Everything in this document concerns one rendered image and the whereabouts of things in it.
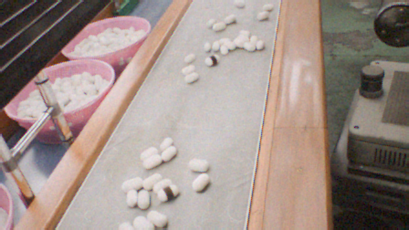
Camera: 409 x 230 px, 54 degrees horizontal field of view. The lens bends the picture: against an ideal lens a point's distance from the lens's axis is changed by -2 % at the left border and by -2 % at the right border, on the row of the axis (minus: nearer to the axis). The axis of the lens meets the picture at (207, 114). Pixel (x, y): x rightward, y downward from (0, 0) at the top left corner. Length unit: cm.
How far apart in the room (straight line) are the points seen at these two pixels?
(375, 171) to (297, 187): 64
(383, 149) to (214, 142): 59
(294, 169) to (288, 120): 13
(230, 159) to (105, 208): 22
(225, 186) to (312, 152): 15
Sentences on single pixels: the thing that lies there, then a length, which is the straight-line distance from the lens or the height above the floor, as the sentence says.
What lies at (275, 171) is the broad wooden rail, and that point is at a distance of 65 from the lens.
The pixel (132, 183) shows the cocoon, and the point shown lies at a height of 76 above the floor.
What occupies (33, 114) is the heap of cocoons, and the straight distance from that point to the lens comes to 103.
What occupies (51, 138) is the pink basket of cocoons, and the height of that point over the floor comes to 70.
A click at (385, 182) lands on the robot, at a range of 125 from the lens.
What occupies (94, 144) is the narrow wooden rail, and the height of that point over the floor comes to 76.
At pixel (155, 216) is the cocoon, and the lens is 63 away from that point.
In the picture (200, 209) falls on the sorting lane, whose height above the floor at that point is 74.
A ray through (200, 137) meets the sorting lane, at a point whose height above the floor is 74.
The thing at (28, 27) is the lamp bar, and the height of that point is 108.
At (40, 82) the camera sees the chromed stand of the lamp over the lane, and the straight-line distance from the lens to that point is 77.
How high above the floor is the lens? 122
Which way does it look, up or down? 35 degrees down
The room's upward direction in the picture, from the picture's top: 11 degrees counter-clockwise
